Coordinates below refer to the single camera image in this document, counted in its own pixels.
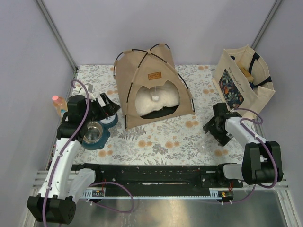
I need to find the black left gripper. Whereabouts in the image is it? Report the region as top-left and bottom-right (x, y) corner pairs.
(82, 93), (120, 123)

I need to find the teal double pet bowl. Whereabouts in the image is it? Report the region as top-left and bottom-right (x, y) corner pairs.
(82, 114), (118, 150)

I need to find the white fluffy cushion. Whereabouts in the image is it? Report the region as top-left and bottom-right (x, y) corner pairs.
(135, 81), (180, 116)

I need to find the beige fabric pet tent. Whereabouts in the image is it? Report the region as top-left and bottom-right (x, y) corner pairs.
(113, 42), (196, 132)

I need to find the black tent pole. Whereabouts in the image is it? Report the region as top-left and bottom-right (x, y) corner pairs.
(115, 43), (174, 130)
(113, 48), (195, 112)

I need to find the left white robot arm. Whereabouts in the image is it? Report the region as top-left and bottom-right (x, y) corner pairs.
(27, 93), (120, 225)

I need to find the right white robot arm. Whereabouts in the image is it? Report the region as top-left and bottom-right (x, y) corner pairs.
(203, 103), (283, 189)

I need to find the floral patterned table mat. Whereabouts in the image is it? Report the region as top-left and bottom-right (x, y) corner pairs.
(74, 65), (244, 166)

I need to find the pink capped plastic bottle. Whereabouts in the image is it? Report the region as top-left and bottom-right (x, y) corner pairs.
(52, 96), (68, 118)

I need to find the cream floral tote bag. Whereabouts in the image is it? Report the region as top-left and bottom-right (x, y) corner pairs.
(212, 45), (275, 119)

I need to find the wooden block in bag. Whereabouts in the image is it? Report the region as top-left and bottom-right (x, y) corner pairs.
(236, 62), (254, 83)

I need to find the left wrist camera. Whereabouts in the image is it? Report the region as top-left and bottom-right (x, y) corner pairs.
(75, 83), (95, 99)

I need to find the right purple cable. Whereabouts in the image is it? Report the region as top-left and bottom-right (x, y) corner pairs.
(220, 107), (280, 205)

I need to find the purple cable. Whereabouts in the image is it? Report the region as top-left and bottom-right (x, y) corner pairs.
(42, 79), (135, 223)
(220, 107), (280, 205)

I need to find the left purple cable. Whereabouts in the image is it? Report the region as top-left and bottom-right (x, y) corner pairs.
(42, 79), (135, 223)

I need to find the white slotted cable duct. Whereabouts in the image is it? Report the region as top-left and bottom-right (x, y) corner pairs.
(81, 184), (233, 199)

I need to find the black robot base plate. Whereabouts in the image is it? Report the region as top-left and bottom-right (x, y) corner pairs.
(71, 164), (243, 194)

